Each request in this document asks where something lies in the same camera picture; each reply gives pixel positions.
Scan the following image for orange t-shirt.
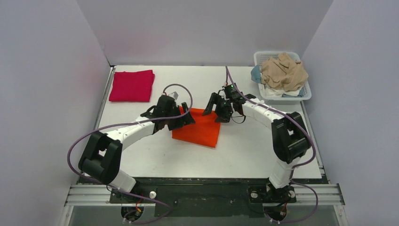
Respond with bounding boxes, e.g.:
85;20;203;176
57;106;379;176
172;108;221;148

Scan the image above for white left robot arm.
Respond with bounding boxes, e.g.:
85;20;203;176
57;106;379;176
78;95;195;202

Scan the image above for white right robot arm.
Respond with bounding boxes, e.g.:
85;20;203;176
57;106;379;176
202;84;311;202

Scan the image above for blue garment in basket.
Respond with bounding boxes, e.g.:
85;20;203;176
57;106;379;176
250;65;262;84

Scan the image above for white garment in basket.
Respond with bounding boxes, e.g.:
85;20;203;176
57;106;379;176
261;84;303;97

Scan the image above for folded red t-shirt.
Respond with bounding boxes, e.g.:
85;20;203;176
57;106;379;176
109;70;155;103

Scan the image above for white plastic laundry basket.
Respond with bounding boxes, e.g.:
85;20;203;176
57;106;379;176
251;51;312;104

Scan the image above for beige crumpled t-shirt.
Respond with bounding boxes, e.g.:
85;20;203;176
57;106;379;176
260;52;308;91

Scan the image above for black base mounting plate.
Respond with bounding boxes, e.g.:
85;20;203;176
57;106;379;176
78;176;329;218

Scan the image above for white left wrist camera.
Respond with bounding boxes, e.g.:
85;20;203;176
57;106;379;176
163;91;179;100

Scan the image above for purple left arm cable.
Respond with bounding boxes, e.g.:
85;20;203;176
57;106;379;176
67;83;194;225

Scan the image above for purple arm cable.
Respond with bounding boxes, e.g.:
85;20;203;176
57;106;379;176
225;66;319;225
67;83;194;225

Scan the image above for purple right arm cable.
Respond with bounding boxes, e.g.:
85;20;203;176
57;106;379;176
225;66;319;225

